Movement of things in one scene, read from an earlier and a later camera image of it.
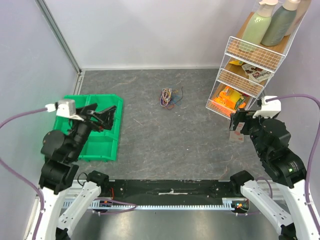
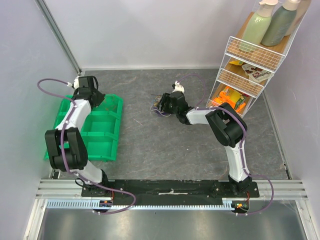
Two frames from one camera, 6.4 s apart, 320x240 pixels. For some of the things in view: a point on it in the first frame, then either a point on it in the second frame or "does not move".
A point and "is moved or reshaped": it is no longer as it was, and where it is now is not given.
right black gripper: x=243 y=122 to x=163 y=104
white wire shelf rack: x=246 y=70 does not move
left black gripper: x=105 y=116 to x=100 y=98
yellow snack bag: x=237 y=62 does not move
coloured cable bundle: x=168 y=99 is moved or reshaped
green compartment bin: x=100 y=145 does not move
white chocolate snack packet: x=256 y=74 does not move
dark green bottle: x=280 y=23 does not move
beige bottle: x=303 y=7 does not move
